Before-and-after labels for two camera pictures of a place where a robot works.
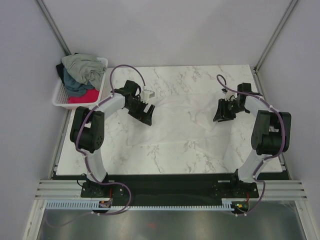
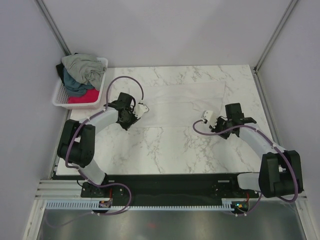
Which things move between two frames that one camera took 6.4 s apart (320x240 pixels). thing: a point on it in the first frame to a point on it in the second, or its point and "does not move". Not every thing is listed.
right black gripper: (222, 114) to (215, 129)
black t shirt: (60, 70) does not move
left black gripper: (145, 118) to (134, 120)
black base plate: (166, 187) does not move
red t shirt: (90, 96) does not move
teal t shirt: (73, 88) does not move
